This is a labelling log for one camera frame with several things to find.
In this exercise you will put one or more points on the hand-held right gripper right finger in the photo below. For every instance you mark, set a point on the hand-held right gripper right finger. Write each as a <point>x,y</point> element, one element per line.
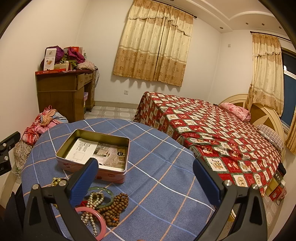
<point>207,184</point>

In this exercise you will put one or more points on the yellow box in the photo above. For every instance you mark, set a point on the yellow box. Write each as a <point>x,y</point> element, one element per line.
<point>272,185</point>

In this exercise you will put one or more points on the pink bangle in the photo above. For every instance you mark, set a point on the pink bangle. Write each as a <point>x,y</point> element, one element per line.
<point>89,209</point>

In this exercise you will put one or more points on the red and pink clothes pile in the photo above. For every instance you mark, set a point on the red and pink clothes pile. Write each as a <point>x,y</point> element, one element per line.
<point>44,120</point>

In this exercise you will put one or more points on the pink pillow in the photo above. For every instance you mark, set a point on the pink pillow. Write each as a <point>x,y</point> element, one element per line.
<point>235,111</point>

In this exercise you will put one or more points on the purple and pink clothes pile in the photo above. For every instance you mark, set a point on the purple and pink clothes pile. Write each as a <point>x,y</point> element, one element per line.
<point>76,56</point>

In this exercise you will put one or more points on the translucent plastic storage box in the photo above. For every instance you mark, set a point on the translucent plastic storage box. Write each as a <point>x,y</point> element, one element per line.
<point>86,99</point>

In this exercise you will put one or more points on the black box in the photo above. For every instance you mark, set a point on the black box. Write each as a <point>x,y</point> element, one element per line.
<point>282,171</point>

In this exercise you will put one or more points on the green jade bangle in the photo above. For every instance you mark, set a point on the green jade bangle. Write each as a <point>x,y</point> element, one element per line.
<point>110,192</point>

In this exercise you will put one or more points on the beige box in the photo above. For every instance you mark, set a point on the beige box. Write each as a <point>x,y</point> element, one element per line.
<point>61,66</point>

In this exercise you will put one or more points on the wooden cabinet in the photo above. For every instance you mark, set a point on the wooden cabinet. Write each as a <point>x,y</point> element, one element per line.
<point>60,97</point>

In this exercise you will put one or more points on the flat red box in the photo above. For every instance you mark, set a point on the flat red box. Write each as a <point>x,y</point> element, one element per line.
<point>50,72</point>

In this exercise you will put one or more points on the cream wooden headboard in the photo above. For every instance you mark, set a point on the cream wooden headboard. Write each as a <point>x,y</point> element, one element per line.
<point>261,115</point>

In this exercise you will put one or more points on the small red box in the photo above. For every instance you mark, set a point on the small red box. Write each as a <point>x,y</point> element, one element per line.
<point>277,194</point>

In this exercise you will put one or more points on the narrow beige patterned curtain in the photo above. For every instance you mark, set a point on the narrow beige patterned curtain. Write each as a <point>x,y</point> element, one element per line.
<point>291,136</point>
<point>266,76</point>

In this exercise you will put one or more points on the blue plaid tablecloth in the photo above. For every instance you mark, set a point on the blue plaid tablecloth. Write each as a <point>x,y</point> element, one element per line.
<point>161,185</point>

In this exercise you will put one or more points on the white printed box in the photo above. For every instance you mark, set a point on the white printed box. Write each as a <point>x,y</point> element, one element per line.
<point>50,59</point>

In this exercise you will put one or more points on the printed paper leaflet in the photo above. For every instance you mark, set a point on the printed paper leaflet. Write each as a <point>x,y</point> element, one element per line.
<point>81,148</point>

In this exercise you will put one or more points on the wide beige patterned curtain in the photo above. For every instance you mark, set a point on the wide beige patterned curtain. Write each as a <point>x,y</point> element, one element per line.
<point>150,46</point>

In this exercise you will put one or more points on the window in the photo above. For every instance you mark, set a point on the window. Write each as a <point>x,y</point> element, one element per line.
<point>289,92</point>

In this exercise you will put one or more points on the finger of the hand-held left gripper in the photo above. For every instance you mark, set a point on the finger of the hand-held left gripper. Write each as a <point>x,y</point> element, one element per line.
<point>10,140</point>

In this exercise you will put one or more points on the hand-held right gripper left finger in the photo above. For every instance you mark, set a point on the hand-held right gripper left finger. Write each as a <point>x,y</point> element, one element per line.
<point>84,179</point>

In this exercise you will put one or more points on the striped pillow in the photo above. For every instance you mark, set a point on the striped pillow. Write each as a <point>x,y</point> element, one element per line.
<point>270,135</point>

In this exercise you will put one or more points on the pink metal tin box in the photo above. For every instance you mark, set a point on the pink metal tin box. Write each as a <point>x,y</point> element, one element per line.
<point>111,175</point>

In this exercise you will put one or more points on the bed with red quilt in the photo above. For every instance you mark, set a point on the bed with red quilt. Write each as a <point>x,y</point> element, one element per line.
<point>208,129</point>

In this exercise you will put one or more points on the grey knitted fabric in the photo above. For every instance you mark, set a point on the grey knitted fabric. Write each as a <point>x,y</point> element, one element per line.
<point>22,155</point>

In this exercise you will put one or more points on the black curtain rod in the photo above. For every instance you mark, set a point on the black curtain rod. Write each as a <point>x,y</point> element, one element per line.
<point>185,10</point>
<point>270,35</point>

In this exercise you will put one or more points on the red carton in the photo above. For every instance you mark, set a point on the red carton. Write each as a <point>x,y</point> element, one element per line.
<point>75,49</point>

